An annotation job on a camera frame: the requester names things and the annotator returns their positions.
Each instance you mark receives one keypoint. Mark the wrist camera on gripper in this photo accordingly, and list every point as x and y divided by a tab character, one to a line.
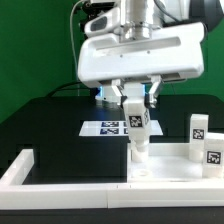
103	24

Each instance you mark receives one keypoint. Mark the white marker base plate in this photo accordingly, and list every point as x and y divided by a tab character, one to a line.
117	128

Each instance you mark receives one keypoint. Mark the white U-shaped obstacle fence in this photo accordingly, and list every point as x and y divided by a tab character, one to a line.
16	195

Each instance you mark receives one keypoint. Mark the white square tabletop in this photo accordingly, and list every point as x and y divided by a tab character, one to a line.
167	162

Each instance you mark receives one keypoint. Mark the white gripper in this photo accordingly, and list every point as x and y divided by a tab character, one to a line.
173	53

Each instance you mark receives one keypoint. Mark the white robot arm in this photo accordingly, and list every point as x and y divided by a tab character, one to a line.
140	18

